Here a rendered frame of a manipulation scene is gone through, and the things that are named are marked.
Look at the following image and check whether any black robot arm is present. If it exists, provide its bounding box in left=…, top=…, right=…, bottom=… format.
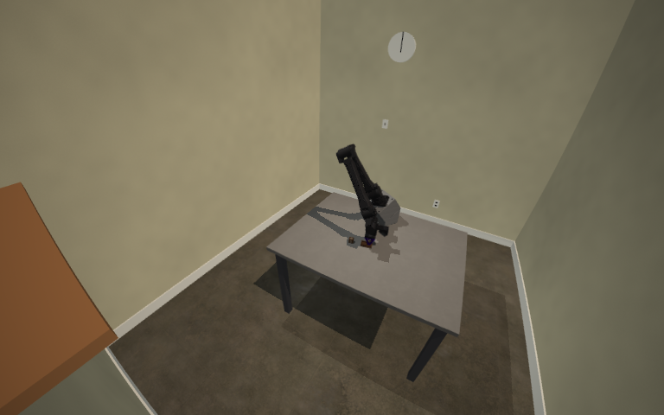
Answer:
left=336, top=144, right=389, bottom=237

